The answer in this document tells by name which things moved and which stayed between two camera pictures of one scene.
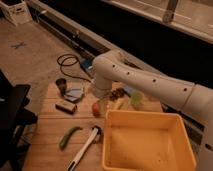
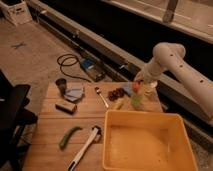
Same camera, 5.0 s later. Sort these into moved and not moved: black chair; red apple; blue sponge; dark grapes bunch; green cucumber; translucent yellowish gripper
Moved: translucent yellowish gripper; red apple
Not moved: dark grapes bunch; blue sponge; black chair; green cucumber
